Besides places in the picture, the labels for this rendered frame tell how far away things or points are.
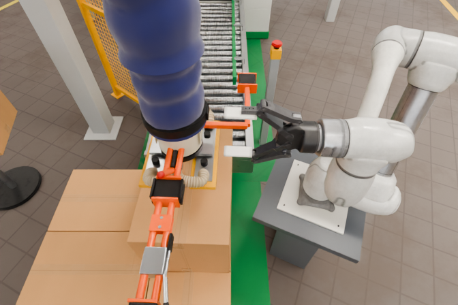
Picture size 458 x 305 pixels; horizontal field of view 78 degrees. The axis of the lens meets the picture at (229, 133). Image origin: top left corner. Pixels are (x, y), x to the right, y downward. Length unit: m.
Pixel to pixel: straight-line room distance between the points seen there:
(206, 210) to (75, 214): 0.89
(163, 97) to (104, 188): 1.15
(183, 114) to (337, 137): 0.46
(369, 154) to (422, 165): 2.32
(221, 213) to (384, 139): 0.75
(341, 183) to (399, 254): 1.72
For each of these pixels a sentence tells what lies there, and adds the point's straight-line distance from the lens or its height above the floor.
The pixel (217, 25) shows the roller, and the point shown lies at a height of 0.53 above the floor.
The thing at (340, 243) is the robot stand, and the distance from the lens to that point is 1.47.
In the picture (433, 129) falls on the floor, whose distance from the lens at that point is 3.37.
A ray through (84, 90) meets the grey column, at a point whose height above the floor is 0.55.
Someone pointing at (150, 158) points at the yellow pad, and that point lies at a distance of 1.17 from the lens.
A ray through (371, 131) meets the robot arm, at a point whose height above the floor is 1.59.
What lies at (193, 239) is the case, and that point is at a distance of 1.18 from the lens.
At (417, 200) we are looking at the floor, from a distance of 2.75.
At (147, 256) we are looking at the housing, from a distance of 0.86.
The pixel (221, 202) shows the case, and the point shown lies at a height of 0.94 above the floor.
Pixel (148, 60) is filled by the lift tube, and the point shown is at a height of 1.64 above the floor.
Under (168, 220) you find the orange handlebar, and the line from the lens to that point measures 0.89.
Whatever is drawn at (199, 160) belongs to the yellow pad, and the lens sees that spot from 1.13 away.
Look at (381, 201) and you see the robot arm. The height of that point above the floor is 0.98.
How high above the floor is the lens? 2.05
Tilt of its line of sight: 49 degrees down
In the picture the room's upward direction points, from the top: straight up
